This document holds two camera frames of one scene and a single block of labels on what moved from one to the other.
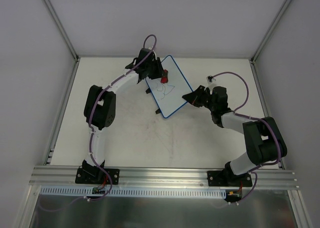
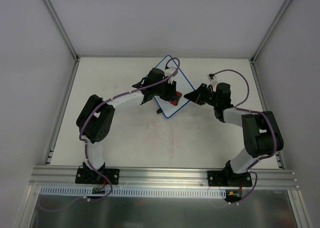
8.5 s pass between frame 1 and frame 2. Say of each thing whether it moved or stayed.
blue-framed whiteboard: stayed
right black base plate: stayed
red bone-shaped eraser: moved
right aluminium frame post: stayed
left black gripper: moved
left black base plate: stayed
